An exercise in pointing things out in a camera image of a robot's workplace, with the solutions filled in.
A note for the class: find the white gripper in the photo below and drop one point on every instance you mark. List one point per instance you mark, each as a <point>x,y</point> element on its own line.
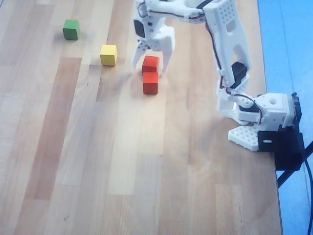
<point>163,42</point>

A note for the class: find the red wooden cube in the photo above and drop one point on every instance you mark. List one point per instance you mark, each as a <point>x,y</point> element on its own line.
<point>150,84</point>
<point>150,63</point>

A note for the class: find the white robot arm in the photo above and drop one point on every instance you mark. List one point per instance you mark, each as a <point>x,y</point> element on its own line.
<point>225,36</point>

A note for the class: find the yellow wooden cube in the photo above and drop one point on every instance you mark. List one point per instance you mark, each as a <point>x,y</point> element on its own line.
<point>108,55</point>

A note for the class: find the green wooden cube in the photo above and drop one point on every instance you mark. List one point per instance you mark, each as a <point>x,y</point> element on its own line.
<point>71,30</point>

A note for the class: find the black table clamp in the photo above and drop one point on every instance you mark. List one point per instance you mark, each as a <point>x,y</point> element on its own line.
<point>286,149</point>

